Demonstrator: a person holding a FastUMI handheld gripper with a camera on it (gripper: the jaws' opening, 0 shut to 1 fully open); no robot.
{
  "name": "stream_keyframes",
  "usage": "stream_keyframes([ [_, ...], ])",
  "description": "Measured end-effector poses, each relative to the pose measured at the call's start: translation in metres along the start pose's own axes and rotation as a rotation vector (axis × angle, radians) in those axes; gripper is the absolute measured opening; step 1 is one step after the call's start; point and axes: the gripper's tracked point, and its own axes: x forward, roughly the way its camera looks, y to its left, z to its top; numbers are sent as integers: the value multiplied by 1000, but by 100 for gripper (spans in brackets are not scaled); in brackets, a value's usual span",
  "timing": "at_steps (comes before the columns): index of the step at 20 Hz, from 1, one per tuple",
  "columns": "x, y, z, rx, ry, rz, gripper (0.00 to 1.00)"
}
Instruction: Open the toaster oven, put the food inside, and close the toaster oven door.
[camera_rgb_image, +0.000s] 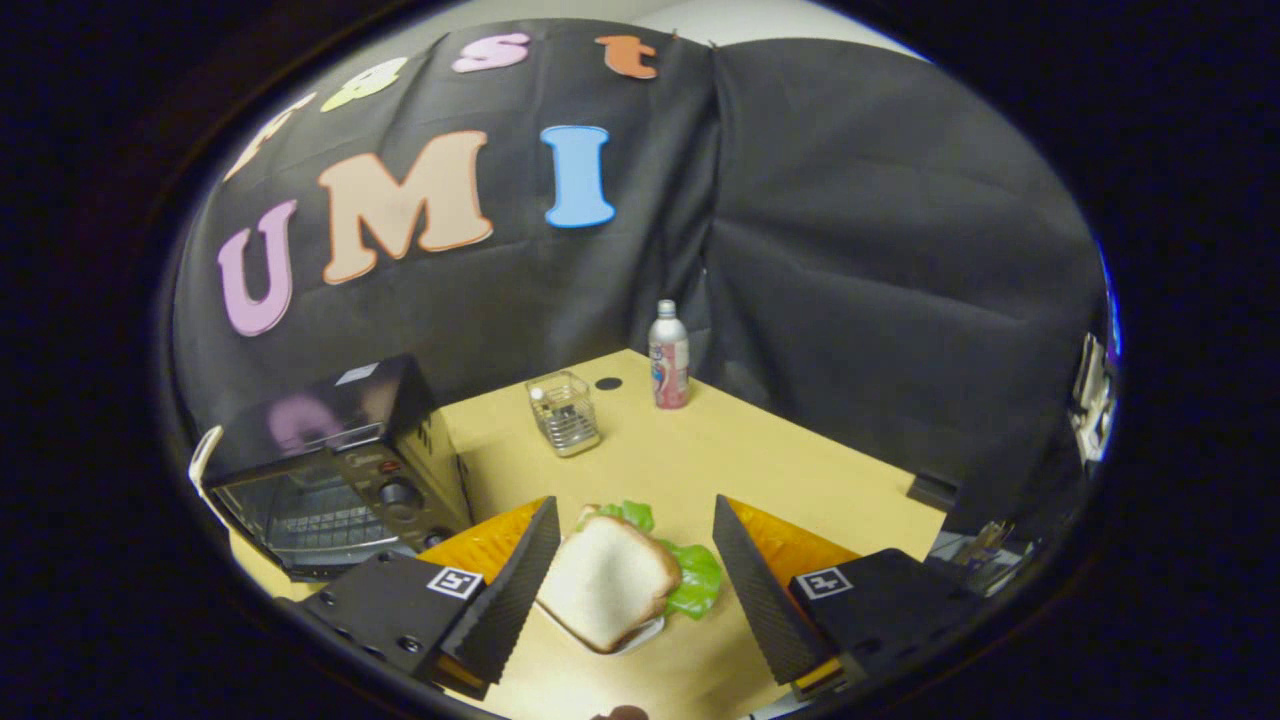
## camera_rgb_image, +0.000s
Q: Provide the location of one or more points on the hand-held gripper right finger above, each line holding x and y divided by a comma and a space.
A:
755, 590

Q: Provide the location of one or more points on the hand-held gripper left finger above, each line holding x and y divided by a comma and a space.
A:
522, 585

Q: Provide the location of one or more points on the bread and lettuce sandwich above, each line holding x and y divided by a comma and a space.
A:
610, 580

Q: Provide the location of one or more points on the black toaster oven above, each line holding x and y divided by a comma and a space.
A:
340, 480

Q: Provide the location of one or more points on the white pop-up toaster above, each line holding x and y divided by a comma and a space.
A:
205, 460

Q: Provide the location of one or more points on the clear square holder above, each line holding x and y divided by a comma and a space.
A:
565, 415

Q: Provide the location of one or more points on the pink drink bottle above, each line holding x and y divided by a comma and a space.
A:
669, 365

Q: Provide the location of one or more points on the pale blurred equipment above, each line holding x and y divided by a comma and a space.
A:
1092, 400

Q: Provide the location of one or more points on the black table edge bracket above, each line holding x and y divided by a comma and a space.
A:
930, 492

